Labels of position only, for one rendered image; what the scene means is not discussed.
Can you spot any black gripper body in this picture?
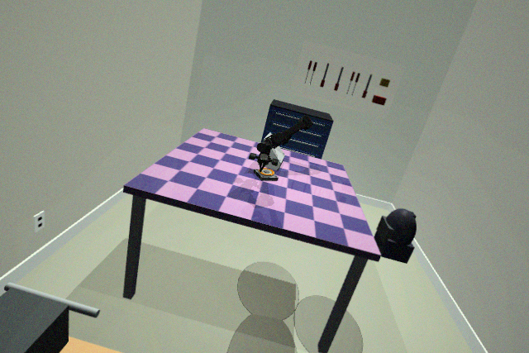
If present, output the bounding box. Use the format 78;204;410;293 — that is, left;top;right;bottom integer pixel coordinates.
249;150;278;166

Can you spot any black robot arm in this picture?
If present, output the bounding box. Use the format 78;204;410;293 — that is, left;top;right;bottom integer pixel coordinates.
257;115;313;164

